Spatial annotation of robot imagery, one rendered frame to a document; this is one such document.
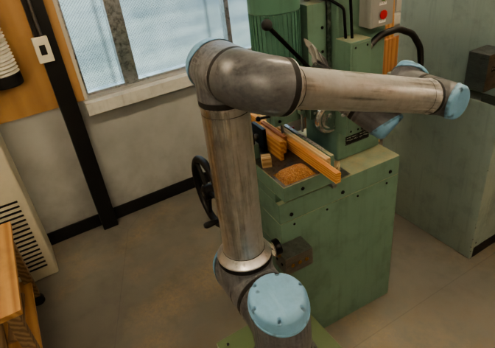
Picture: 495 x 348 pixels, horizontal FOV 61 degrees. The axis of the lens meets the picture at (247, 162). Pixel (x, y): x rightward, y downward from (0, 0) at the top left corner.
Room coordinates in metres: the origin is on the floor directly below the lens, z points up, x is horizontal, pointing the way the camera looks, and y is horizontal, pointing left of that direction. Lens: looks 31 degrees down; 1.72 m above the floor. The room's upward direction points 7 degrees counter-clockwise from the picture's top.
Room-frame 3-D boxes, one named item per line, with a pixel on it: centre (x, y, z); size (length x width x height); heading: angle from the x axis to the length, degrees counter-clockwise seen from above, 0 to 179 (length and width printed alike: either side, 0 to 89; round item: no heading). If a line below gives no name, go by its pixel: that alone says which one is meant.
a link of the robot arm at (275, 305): (0.72, -0.03, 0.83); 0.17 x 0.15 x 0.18; 25
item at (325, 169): (1.44, -0.17, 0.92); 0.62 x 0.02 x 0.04; 24
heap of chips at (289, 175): (1.25, -0.16, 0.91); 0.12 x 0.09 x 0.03; 114
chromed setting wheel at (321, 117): (1.42, -0.32, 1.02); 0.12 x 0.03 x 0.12; 114
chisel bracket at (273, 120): (1.48, -0.17, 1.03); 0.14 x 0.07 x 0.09; 114
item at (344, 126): (1.41, -0.38, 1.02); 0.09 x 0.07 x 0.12; 24
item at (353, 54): (1.43, -0.41, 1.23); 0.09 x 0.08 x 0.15; 114
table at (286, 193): (1.46, -0.04, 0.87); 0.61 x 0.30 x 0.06; 24
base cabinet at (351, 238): (1.53, -0.26, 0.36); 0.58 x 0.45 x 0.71; 114
